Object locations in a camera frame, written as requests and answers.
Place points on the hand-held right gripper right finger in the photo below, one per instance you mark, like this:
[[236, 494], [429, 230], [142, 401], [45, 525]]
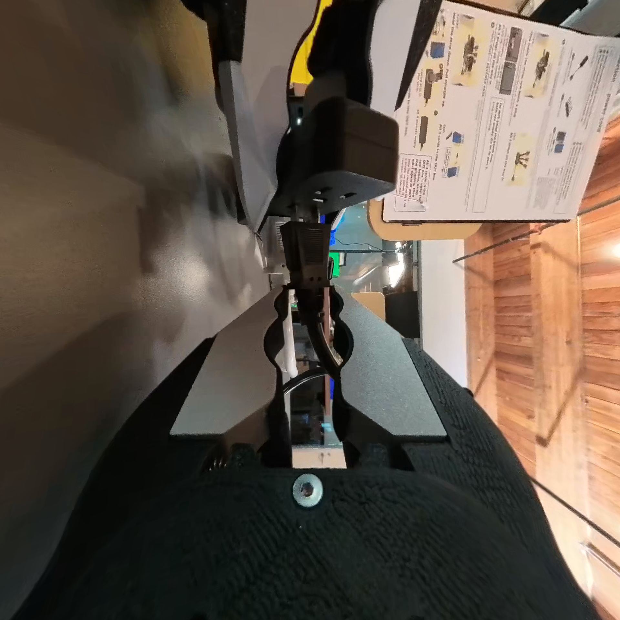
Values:
[[387, 382]]

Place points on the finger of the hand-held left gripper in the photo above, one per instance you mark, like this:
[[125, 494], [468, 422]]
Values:
[[252, 145], [344, 48]]

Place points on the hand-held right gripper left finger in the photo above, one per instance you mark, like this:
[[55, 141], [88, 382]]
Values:
[[227, 382]]

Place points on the black power adapter brick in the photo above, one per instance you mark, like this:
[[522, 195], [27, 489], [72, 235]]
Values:
[[339, 155]]

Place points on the yellow bin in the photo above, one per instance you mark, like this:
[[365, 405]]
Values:
[[300, 63]]

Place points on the wooden sheet holder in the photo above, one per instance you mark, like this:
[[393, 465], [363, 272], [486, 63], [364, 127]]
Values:
[[421, 231]]

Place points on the printed instruction sheet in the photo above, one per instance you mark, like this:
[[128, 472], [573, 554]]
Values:
[[499, 111]]

